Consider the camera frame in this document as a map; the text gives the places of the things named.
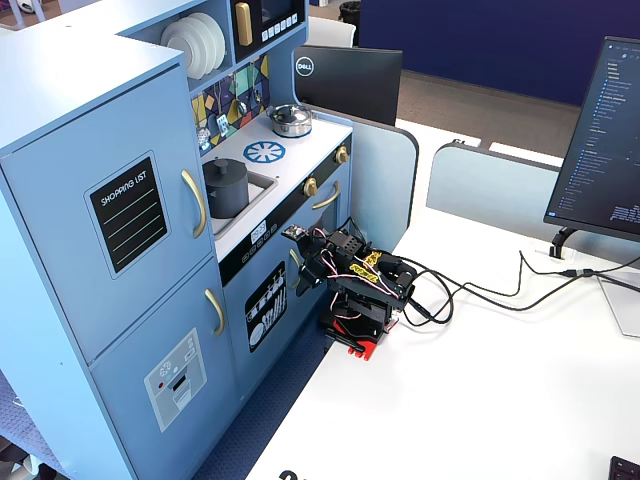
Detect dark gray pot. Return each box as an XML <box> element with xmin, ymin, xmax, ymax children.
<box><xmin>203</xmin><ymin>174</ymin><xmax>250</xmax><ymax>220</ymax></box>

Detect gray sink basin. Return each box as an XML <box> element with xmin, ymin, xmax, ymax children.
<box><xmin>209</xmin><ymin>167</ymin><xmax>279</xmax><ymax>237</ymax></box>

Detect white toy plate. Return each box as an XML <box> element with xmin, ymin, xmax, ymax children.
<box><xmin>175</xmin><ymin>14</ymin><xmax>217</xmax><ymax>76</ymax></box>
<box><xmin>189</xmin><ymin>12</ymin><xmax>227</xmax><ymax>71</ymax></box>
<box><xmin>160</xmin><ymin>19</ymin><xmax>201</xmax><ymax>81</ymax></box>

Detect gray monitor stand base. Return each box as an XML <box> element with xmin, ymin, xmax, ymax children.
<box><xmin>597</xmin><ymin>272</ymin><xmax>640</xmax><ymax>339</ymax></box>

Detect black Dell monitor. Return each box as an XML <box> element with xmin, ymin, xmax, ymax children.
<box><xmin>292</xmin><ymin>44</ymin><xmax>404</xmax><ymax>127</ymax></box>

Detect red robot base mount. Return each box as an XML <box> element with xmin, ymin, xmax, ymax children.
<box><xmin>324</xmin><ymin>317</ymin><xmax>399</xmax><ymax>362</ymax></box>

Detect black cable with connector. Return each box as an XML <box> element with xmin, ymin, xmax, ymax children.
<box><xmin>399</xmin><ymin>254</ymin><xmax>640</xmax><ymax>329</ymax></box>

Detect blue toy kitchen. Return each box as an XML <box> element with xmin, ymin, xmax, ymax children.
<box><xmin>0</xmin><ymin>0</ymin><xmax>354</xmax><ymax>480</ymax></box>

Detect dark gray pot lid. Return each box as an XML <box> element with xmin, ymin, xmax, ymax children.
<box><xmin>202</xmin><ymin>157</ymin><xmax>250</xmax><ymax>189</ymax></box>

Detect short gold fridge handle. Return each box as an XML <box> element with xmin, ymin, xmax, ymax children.
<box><xmin>203</xmin><ymin>288</ymin><xmax>226</xmax><ymax>338</ymax></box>

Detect long gold fridge handle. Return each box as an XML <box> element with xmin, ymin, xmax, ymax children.
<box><xmin>180</xmin><ymin>168</ymin><xmax>208</xmax><ymax>240</ymax></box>

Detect white chair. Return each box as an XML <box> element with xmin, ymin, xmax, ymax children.
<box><xmin>307</xmin><ymin>16</ymin><xmax>357</xmax><ymax>49</ymax></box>

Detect light blue desk divider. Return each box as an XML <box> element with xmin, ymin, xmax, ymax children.
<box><xmin>425</xmin><ymin>141</ymin><xmax>640</xmax><ymax>264</ymax></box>

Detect light blue rounded divider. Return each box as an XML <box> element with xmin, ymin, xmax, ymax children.
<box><xmin>349</xmin><ymin>117</ymin><xmax>420</xmax><ymax>251</ymax></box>

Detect fridge door with shopping list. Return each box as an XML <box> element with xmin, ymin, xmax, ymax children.
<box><xmin>0</xmin><ymin>62</ymin><xmax>217</xmax><ymax>365</ymax></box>

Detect silver slotted spatula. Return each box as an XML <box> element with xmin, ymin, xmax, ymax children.
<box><xmin>214</xmin><ymin>82</ymin><xmax>230</xmax><ymax>137</ymax></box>

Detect gold dishwasher door handle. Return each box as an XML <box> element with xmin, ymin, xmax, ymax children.
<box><xmin>288</xmin><ymin>248</ymin><xmax>304</xmax><ymax>292</ymax></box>

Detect blue dishwasher door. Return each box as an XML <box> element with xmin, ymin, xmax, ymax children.
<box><xmin>221</xmin><ymin>233</ymin><xmax>329</xmax><ymax>401</ymax></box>

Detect steel pot lid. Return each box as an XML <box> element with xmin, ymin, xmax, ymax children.
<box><xmin>268</xmin><ymin>103</ymin><xmax>311</xmax><ymax>126</ymax></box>

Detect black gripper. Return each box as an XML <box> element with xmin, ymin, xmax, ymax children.
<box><xmin>296</xmin><ymin>228</ymin><xmax>334</xmax><ymax>297</ymax></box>

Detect black looped cable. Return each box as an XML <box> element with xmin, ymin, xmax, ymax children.
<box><xmin>399</xmin><ymin>249</ymin><xmax>526</xmax><ymax>327</ymax></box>

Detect black microwave door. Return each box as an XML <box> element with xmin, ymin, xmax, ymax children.
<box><xmin>230</xmin><ymin>0</ymin><xmax>307</xmax><ymax>64</ymax></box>

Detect gold oven door handle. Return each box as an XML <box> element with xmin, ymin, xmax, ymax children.
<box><xmin>311</xmin><ymin>180</ymin><xmax>342</xmax><ymax>211</ymax></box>

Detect monitor showing code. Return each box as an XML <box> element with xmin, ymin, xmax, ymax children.
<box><xmin>543</xmin><ymin>35</ymin><xmax>640</xmax><ymax>246</ymax></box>

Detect black keyboard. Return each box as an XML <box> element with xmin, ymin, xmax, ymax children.
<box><xmin>608</xmin><ymin>455</ymin><xmax>640</xmax><ymax>480</ymax></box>

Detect gold microwave handle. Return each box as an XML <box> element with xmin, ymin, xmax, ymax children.
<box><xmin>234</xmin><ymin>2</ymin><xmax>253</xmax><ymax>47</ymax></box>

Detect dark blue office partition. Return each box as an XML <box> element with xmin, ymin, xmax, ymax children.
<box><xmin>358</xmin><ymin>0</ymin><xmax>640</xmax><ymax>107</ymax></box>

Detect fridge door with ice dispenser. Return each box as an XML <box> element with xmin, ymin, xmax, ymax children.
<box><xmin>88</xmin><ymin>257</ymin><xmax>241</xmax><ymax>480</ymax></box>

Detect shiny steel pot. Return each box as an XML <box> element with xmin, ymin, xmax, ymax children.
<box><xmin>265</xmin><ymin>107</ymin><xmax>314</xmax><ymax>139</ymax></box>

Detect blue oven door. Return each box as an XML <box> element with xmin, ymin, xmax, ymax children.
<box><xmin>294</xmin><ymin>164</ymin><xmax>352</xmax><ymax>281</ymax></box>

